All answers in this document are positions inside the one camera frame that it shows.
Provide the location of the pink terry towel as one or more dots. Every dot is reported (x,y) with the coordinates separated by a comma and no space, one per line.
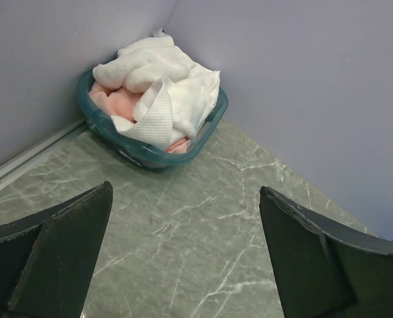
(165,116)

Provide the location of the white aluminium edge rail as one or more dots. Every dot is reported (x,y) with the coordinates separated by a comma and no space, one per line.
(25,161)

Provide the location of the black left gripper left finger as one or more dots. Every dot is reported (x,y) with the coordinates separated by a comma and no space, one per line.
(47,259)

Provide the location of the teal plastic laundry basket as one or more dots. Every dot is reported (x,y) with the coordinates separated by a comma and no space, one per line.
(142,154)

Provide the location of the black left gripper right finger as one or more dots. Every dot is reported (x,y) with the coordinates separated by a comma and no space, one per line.
(323,268)

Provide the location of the white terry towel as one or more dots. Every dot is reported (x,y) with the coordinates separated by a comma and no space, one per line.
(154,58)

